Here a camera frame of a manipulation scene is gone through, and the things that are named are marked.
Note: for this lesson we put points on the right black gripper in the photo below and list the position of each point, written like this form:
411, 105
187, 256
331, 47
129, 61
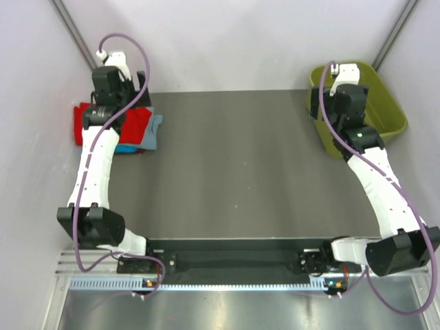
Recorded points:
314, 103

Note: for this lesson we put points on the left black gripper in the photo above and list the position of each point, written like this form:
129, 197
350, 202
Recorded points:
129, 84

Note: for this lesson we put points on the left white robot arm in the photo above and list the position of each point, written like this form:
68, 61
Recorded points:
87, 217

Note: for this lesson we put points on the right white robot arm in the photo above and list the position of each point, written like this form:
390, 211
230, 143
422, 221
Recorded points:
401, 246

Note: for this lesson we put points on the grey-blue folded t shirt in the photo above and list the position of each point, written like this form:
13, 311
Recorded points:
149, 141

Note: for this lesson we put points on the bright blue folded t shirt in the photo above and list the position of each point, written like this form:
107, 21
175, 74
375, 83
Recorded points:
124, 149

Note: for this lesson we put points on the green plastic basket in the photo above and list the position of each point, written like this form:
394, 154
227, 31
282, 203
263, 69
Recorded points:
382, 111

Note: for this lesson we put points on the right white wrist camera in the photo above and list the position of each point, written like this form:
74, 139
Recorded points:
344, 74

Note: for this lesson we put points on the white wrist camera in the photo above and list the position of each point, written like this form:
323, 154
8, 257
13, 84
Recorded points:
117, 59
344, 74

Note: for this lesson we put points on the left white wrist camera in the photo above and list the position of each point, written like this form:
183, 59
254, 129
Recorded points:
117, 59

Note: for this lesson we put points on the white slotted cable duct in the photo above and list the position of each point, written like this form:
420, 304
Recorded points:
314, 284

